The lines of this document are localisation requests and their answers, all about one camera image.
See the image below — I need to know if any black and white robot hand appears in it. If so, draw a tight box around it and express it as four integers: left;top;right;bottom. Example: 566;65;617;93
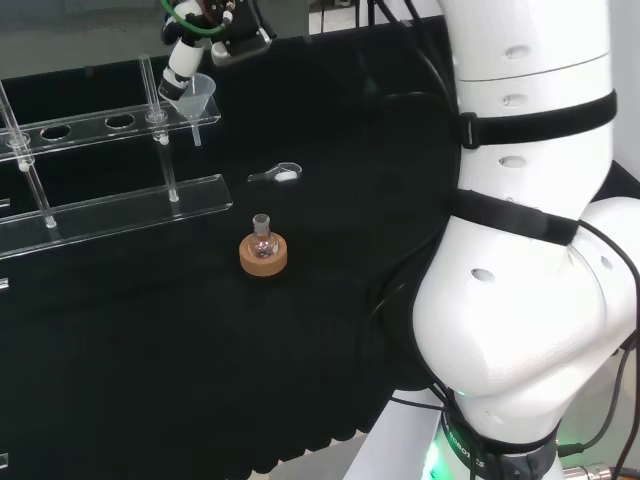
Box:
158;0;277;101

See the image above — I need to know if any clear plastic funnel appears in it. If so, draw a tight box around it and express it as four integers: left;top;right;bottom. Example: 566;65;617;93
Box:
177;73;217;147

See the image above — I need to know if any clear glass weighing funnel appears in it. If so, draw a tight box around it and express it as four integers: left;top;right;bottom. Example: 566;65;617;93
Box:
246;160;303;184

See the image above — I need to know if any clear acrylic funnel stand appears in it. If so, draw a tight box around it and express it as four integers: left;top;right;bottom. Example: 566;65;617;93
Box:
0;53;234;261

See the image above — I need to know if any small round-bottom glass flask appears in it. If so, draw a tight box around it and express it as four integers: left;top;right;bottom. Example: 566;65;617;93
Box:
249;213;279;261

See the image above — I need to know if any black scalloped bench cloth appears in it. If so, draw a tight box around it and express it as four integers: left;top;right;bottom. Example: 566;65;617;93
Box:
0;14;640;480

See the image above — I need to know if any green cable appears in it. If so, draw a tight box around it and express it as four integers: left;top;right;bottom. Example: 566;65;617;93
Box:
164;0;235;37

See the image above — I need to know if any cork ring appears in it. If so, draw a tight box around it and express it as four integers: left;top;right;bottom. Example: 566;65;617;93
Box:
238;233;290;281

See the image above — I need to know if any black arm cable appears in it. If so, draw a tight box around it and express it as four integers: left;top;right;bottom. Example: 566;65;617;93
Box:
369;0;469;121
559;219;640;474

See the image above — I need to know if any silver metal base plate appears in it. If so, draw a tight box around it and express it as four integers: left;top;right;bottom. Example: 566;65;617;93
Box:
344;394;446;480

